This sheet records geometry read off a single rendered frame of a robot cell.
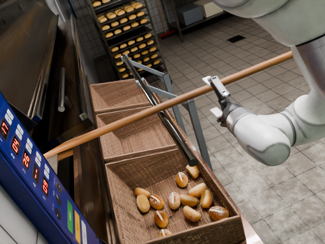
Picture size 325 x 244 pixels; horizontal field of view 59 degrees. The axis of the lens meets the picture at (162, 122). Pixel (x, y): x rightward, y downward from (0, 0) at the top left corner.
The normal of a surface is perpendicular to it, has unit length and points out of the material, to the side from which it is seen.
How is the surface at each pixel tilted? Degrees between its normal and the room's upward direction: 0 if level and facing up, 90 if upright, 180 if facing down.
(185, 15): 90
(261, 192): 0
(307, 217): 0
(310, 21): 97
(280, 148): 76
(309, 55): 97
